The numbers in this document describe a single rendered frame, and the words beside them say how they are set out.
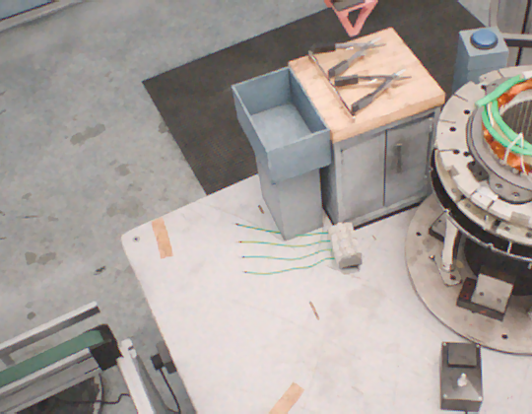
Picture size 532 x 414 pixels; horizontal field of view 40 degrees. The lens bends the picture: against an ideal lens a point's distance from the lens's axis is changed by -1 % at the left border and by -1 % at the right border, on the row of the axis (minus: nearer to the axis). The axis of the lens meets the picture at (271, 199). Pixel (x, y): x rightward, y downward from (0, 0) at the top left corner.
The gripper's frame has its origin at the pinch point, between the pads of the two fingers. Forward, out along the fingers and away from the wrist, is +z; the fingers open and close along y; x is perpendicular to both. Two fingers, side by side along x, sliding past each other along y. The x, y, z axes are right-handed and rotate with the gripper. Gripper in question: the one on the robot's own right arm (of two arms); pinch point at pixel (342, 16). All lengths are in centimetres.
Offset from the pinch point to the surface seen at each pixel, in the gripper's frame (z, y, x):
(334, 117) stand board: 9.9, 10.9, -7.1
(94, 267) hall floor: 116, -59, -65
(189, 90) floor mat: 116, -122, -12
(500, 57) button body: 15.4, 6.9, 26.9
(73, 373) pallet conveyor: 44, 16, -64
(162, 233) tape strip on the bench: 38, -2, -40
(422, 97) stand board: 10.3, 13.2, 7.5
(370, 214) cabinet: 36.0, 13.7, -2.4
